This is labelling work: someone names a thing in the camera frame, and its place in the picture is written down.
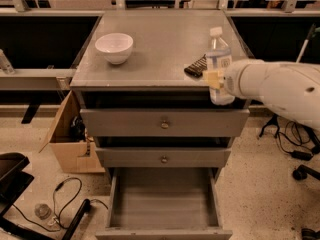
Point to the grey middle drawer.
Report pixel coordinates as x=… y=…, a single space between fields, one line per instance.
x=163 y=157

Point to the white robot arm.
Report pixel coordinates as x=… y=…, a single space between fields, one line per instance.
x=289 y=89

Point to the black chair caster right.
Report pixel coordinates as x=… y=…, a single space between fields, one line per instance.
x=302 y=172

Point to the reacher grabber stick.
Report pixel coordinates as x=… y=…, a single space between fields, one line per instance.
x=305 y=44

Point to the grey drawer cabinet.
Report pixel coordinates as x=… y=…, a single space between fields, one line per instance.
x=153 y=77

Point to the clear plastic water bottle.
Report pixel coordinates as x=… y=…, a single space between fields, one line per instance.
x=219 y=58

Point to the white ceramic bowl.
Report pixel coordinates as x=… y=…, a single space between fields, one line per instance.
x=116 y=48

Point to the grey top drawer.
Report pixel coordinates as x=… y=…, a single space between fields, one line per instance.
x=164 y=122

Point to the open cardboard box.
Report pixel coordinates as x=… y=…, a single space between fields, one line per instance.
x=73 y=156

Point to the black snack bar packet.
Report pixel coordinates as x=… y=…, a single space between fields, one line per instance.
x=197 y=68

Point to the black power adapter with cable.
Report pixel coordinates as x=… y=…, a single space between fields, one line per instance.
x=291 y=142

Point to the black office chair base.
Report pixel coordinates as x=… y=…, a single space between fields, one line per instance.
x=62 y=192

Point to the grey open bottom drawer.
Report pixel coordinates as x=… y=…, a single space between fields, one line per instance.
x=163 y=204

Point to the clear plastic cup on floor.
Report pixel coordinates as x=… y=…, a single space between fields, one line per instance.
x=42 y=211

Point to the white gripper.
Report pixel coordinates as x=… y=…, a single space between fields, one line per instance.
x=240 y=78

